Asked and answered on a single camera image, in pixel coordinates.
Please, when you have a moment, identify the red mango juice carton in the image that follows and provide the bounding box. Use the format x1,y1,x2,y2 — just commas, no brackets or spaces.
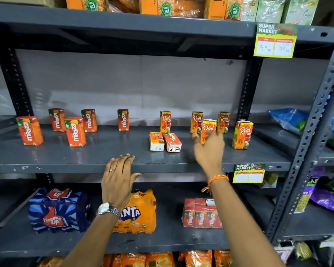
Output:
64,117,87,147
48,108,66,132
117,109,130,131
81,109,98,133
16,116,44,146

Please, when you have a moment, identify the orange noodle packet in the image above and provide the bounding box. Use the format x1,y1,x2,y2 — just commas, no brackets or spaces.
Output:
139,0,205,19
204,0,244,20
65,0,109,12

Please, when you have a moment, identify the grey perforated shelf rack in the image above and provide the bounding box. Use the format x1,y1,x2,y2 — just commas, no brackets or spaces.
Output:
252,22,334,245

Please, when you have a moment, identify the red juice carton multipack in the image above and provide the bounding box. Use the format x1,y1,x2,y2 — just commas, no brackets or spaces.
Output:
182,198,223,229

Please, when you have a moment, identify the person's left hand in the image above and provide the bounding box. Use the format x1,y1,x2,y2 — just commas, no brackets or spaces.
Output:
101,154,142,211

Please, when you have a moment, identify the yellowish green packet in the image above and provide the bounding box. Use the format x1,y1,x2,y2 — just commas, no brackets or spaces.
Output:
295,242,314,261

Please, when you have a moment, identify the orange soda bottle pack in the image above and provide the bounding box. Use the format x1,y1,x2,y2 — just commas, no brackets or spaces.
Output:
113,189,157,235

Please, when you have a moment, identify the small yellow price tag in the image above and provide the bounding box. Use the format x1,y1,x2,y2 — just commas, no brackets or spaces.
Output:
232,163,266,184

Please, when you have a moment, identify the row of orange snack packets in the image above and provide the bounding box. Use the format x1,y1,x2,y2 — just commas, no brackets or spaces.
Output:
37,250,234,267

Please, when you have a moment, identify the large yellow price tag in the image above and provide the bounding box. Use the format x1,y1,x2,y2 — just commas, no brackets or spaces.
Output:
253,23,298,59

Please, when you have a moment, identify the dark green white packet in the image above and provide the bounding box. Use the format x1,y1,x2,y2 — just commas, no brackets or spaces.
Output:
313,236,334,267

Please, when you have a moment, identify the blue soda bottle pack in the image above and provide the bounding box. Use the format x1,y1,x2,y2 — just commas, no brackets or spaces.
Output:
28,187,92,234

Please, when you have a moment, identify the purple snack packet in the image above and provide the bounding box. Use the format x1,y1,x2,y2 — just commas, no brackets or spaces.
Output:
310,186,334,215

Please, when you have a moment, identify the orange apple juice carton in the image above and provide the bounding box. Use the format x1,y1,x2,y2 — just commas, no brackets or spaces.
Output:
200,119,217,145

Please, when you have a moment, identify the yellow and purple packet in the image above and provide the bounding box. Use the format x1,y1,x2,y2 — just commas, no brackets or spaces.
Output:
294,167,327,214

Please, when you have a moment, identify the group of orange drink boxes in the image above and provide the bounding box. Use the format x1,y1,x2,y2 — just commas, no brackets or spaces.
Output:
149,111,254,153

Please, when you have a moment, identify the silver wristwatch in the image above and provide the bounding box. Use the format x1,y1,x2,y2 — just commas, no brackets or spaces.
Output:
96,202,121,219

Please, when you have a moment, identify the person's right forearm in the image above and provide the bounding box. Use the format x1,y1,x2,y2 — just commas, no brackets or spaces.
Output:
208,176,286,267

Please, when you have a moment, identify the person's right hand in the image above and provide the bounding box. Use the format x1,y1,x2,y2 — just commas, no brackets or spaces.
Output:
192,130,226,180

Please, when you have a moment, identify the orange thread bracelet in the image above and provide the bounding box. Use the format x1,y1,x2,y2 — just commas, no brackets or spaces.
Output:
202,175,229,195

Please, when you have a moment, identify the pale green packet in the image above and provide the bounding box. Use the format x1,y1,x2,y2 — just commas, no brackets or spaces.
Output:
281,0,320,26
241,0,259,22
256,0,286,24

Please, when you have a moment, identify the person's left forearm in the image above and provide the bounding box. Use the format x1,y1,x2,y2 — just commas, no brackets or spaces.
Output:
60,211,121,267

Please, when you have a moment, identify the grey metal shelf rack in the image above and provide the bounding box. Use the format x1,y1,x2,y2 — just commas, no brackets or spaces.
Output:
0,3,334,259

